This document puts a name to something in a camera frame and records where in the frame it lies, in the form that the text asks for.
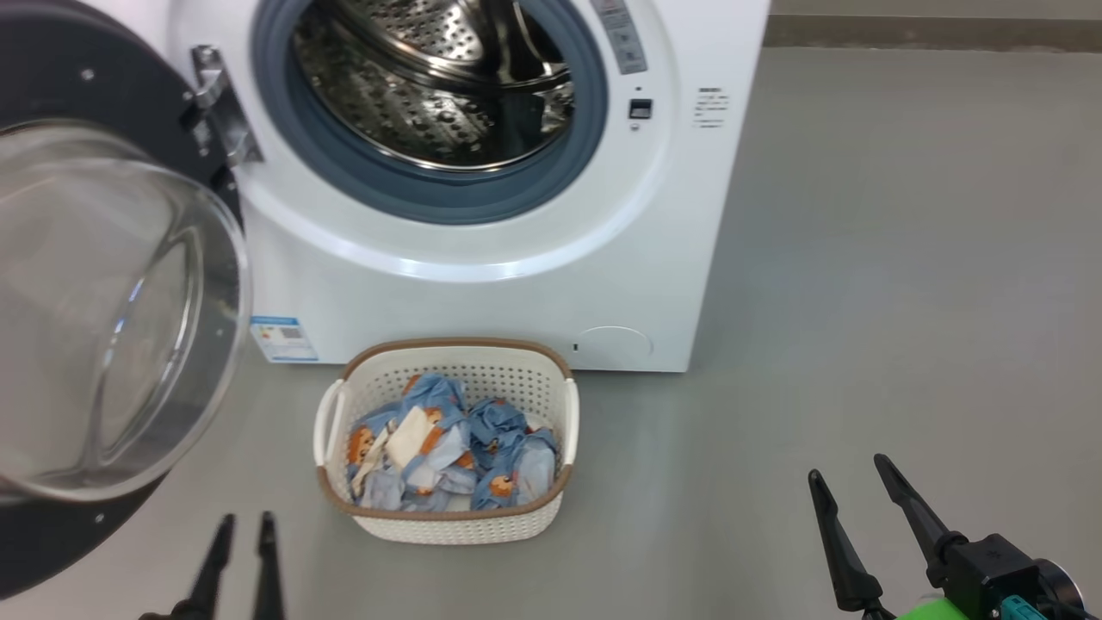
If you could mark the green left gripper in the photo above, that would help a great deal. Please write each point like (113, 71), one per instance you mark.
(172, 614)

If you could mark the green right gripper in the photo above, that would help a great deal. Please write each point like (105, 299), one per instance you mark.
(990, 573)

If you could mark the blue garment with beige patch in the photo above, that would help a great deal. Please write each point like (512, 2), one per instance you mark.
(413, 439)

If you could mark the blue bear print garment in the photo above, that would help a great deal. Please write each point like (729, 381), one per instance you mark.
(516, 465)

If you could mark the round black glass washer door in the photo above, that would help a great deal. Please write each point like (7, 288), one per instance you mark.
(103, 310)

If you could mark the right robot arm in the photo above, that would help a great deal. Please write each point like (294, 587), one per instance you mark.
(1063, 590)

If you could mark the white front-load washing machine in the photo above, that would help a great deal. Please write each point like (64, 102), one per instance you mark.
(482, 310)

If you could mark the metal door hinge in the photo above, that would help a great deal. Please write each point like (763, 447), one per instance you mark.
(219, 108)

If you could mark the stainless steel washing machine drum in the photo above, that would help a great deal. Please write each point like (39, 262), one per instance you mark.
(413, 95)

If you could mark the white perforated laundry basket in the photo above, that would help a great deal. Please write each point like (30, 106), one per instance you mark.
(456, 525)

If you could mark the blue energy label sticker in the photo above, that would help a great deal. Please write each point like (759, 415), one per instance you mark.
(284, 340)

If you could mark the round white filter cover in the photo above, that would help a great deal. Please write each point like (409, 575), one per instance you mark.
(616, 346)

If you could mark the printed text warning sticker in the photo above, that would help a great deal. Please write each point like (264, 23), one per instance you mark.
(711, 107)

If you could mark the grey instruction strip sticker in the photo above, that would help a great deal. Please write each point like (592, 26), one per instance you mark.
(622, 34)

